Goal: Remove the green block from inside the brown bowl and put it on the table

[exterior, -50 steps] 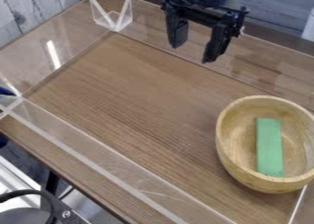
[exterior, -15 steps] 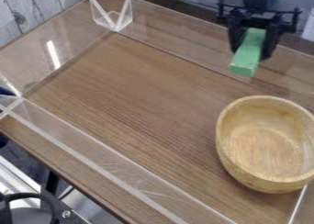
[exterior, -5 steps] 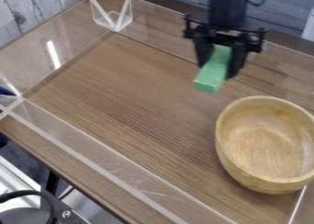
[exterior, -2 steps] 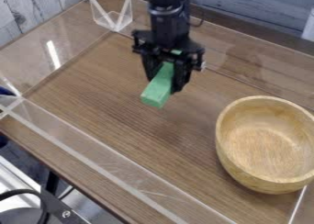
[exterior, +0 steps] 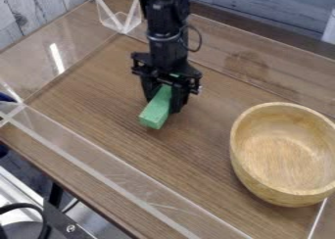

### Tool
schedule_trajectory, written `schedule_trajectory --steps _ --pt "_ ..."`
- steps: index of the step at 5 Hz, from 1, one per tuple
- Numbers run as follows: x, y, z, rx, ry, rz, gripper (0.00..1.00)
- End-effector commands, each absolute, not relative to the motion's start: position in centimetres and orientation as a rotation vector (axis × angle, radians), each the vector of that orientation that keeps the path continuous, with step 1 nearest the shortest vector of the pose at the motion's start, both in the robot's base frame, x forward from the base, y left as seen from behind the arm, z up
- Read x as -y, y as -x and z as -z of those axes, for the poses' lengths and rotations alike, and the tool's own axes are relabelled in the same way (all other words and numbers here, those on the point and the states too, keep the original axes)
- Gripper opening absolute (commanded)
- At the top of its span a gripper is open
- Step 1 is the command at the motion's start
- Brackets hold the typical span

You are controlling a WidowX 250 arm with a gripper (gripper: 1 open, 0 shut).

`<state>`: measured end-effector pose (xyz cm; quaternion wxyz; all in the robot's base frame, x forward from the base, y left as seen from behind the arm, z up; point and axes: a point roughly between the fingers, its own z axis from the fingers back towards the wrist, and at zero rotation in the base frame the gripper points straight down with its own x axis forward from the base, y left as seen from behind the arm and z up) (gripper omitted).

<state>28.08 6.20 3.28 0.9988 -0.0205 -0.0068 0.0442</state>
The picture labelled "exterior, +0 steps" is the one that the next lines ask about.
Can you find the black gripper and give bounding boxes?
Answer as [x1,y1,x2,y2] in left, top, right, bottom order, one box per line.
[131,34,203,114]

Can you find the green rectangular block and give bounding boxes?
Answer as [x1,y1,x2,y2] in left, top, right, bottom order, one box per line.
[139,85,171,129]

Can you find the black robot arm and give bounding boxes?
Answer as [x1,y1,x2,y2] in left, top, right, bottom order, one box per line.
[131,0,203,114]

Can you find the brown wooden bowl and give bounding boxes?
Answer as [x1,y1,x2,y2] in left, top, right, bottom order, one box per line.
[230,102,335,207]

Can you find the black table leg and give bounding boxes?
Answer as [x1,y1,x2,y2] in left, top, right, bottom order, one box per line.
[48,183,64,209]

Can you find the clear acrylic enclosure wall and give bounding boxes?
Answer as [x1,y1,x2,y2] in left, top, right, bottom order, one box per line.
[0,3,335,239]

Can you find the metal bracket with screw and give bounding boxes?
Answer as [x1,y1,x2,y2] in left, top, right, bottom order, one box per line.
[43,202,98,239]

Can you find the black cable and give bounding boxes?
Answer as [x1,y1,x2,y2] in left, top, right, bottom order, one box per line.
[0,202,51,239]

